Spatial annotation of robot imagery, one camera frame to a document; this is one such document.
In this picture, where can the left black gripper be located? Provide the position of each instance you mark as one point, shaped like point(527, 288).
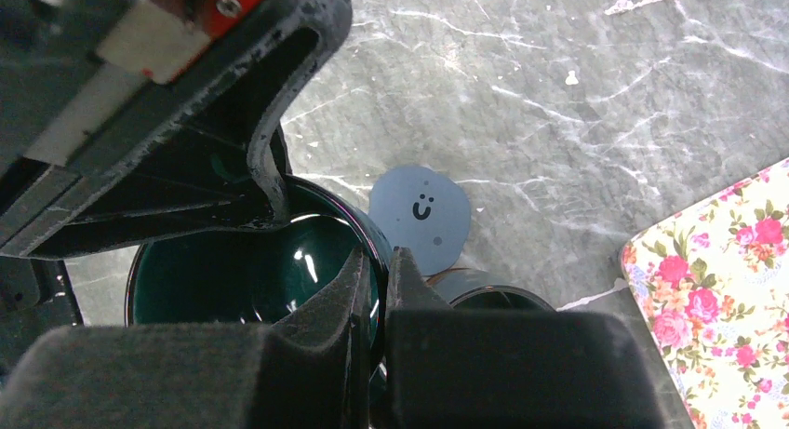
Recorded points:
point(129, 121)

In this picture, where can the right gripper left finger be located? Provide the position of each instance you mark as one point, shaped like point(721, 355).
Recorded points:
point(309, 370)

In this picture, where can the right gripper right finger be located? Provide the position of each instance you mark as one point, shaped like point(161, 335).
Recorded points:
point(480, 368)

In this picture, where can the grey mug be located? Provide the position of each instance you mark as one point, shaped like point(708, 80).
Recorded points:
point(465, 288)

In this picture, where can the dark green mug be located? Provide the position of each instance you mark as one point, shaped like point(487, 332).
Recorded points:
point(223, 276)

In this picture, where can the blue smiley coaster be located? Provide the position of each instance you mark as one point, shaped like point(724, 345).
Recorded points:
point(423, 210)

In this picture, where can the floral tray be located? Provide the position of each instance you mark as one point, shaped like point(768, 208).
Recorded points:
point(711, 283)

